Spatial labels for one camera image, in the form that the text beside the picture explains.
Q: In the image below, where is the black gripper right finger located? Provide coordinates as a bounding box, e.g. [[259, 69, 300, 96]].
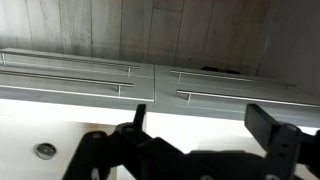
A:
[[244, 104, 302, 151]]

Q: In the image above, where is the grey drawer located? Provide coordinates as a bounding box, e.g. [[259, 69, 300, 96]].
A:
[[0, 70, 154, 102], [154, 85, 320, 127], [0, 48, 154, 78], [155, 65, 318, 102]]

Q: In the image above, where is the white double sink vanity top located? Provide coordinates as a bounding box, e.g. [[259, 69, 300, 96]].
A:
[[0, 99, 265, 180]]

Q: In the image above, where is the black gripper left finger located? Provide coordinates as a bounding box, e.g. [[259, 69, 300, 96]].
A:
[[133, 104, 147, 131]]

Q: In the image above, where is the chrome sink drain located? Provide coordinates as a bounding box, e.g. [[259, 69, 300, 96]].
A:
[[35, 143, 57, 160]]

